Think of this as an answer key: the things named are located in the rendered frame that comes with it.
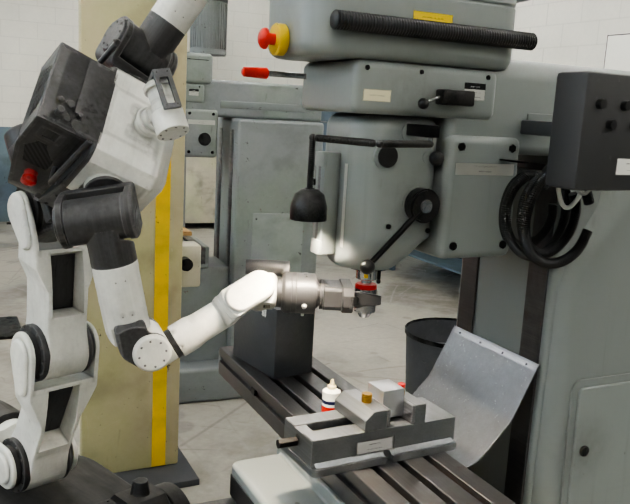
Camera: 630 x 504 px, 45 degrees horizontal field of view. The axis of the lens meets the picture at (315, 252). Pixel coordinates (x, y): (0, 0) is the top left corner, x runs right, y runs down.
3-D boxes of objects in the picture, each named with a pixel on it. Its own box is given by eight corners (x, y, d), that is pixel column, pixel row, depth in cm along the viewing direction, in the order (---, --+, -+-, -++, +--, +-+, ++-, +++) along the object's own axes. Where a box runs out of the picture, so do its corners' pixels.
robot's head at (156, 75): (150, 127, 153) (158, 109, 147) (138, 89, 155) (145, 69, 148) (179, 123, 156) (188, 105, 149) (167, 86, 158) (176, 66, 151)
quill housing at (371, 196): (353, 277, 151) (364, 113, 145) (309, 257, 169) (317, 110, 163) (433, 273, 159) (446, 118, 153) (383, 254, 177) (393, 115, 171)
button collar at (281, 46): (279, 54, 143) (280, 21, 142) (267, 55, 148) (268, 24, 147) (289, 55, 144) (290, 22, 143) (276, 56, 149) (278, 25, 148)
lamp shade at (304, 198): (282, 217, 148) (283, 186, 147) (308, 215, 153) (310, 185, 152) (307, 223, 143) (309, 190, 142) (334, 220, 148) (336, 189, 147)
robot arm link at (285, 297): (297, 308, 159) (242, 305, 158) (294, 318, 169) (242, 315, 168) (299, 256, 162) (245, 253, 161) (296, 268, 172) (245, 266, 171)
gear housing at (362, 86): (353, 113, 142) (356, 57, 140) (299, 109, 163) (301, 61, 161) (496, 120, 156) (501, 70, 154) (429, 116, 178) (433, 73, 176)
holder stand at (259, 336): (273, 379, 196) (276, 304, 192) (232, 355, 214) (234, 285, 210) (311, 372, 203) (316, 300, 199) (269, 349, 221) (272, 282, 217)
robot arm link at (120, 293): (118, 382, 150) (94, 276, 143) (109, 358, 161) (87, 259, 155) (175, 366, 154) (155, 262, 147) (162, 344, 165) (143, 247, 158)
